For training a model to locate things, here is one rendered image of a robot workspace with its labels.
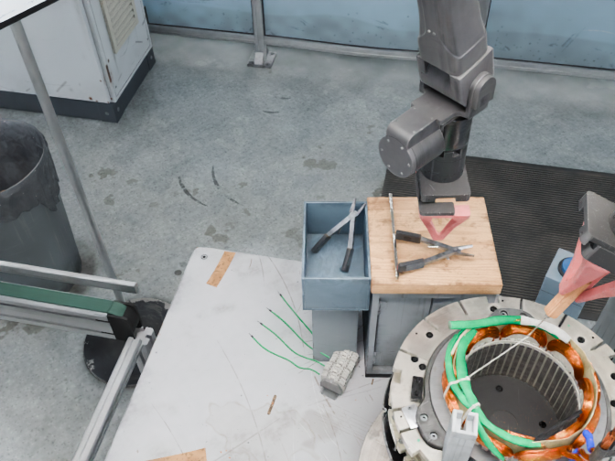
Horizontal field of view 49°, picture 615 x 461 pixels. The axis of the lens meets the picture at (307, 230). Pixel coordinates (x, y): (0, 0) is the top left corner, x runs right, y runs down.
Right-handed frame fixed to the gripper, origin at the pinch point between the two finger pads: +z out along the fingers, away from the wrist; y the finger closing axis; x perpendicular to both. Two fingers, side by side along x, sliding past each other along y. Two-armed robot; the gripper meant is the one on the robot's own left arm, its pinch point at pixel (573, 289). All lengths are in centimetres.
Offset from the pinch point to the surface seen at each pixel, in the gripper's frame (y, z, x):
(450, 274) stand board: -1.8, 27.3, 23.1
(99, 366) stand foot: -58, 159, 53
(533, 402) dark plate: 13.6, 27.7, 7.6
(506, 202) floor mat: 49, 108, 160
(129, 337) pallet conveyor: -46, 84, 23
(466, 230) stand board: -1.0, 26.1, 33.0
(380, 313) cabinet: -7.7, 39.1, 20.0
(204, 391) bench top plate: -27, 69, 10
